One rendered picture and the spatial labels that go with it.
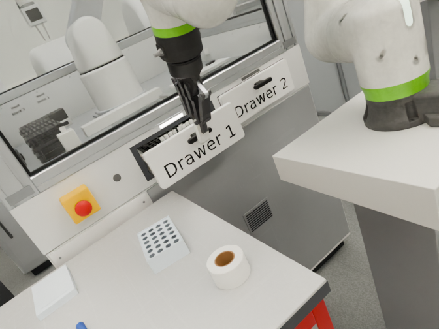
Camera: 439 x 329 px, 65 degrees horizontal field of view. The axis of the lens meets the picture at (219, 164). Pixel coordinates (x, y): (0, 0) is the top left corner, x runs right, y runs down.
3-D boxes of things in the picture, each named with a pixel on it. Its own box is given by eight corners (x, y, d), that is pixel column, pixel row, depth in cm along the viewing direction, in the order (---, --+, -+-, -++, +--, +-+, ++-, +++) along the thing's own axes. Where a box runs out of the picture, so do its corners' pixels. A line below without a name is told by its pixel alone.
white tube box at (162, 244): (190, 252, 73) (183, 239, 71) (155, 274, 71) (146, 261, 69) (174, 227, 84) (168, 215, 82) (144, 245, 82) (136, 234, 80)
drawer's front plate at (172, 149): (245, 136, 101) (232, 101, 96) (163, 190, 90) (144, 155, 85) (242, 135, 102) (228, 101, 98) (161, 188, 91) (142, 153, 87)
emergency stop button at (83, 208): (95, 211, 86) (87, 198, 84) (81, 220, 84) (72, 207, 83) (93, 207, 88) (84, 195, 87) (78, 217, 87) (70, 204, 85)
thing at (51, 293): (78, 293, 75) (74, 288, 75) (40, 321, 72) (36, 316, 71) (68, 268, 86) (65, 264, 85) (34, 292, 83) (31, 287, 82)
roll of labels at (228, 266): (253, 281, 59) (245, 265, 57) (215, 295, 60) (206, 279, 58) (247, 255, 65) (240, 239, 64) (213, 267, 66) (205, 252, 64)
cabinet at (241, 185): (357, 241, 160) (312, 80, 127) (176, 420, 121) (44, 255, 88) (238, 192, 239) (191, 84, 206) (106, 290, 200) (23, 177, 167)
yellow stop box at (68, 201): (102, 209, 89) (87, 187, 86) (76, 226, 86) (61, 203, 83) (97, 204, 93) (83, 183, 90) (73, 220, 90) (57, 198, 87)
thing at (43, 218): (309, 82, 127) (298, 43, 121) (44, 255, 88) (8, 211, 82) (190, 85, 205) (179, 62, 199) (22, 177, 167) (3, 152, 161)
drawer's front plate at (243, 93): (294, 88, 121) (285, 58, 116) (232, 128, 110) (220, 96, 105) (291, 88, 122) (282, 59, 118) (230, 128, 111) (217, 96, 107)
